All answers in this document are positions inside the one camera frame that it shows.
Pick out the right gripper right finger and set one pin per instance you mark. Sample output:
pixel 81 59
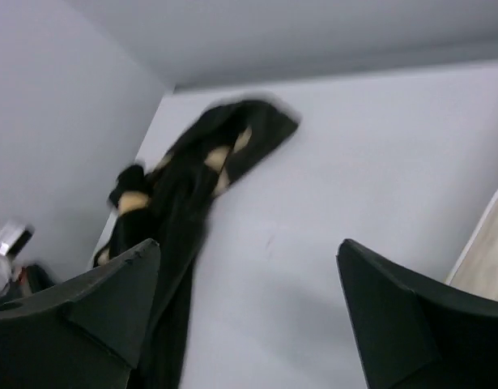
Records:
pixel 414 332

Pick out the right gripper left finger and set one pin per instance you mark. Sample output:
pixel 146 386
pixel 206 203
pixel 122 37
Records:
pixel 84 333

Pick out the cream yellow pillow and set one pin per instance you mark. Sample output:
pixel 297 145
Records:
pixel 476 270

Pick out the black floral pillowcase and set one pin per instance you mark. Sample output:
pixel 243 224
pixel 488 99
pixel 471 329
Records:
pixel 170 205

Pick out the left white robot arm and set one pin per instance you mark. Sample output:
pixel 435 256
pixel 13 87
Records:
pixel 16 280

